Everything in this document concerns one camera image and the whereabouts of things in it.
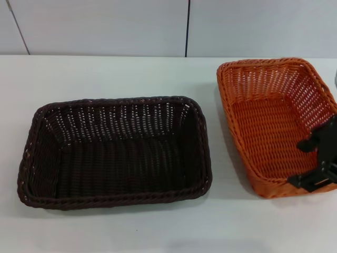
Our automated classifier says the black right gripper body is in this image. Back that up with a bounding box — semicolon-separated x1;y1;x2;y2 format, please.
310;112;337;185

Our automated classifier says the orange woven basket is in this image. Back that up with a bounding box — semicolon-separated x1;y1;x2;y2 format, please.
216;57;337;199

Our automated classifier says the dark brown woven basket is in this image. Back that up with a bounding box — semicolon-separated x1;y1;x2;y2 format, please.
17;95;213;211

